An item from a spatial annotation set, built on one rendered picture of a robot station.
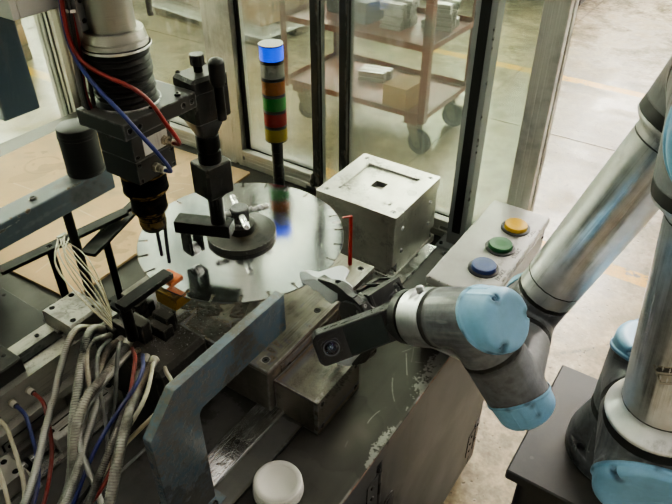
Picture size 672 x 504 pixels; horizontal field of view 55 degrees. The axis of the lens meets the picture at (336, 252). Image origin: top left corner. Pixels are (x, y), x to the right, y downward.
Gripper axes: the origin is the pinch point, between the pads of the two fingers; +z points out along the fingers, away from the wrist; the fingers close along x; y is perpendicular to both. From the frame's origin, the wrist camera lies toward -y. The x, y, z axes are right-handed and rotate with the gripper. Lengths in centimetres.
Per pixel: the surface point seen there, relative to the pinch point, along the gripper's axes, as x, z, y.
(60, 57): 70, 107, 19
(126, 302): 14.2, 5.7, -22.7
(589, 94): -15, 135, 313
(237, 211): 19.0, 8.2, -0.6
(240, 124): 34, 57, 35
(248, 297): 7.8, 0.8, -8.2
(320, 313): -1.2, 5.0, 4.4
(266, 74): 38.5, 19.2, 21.5
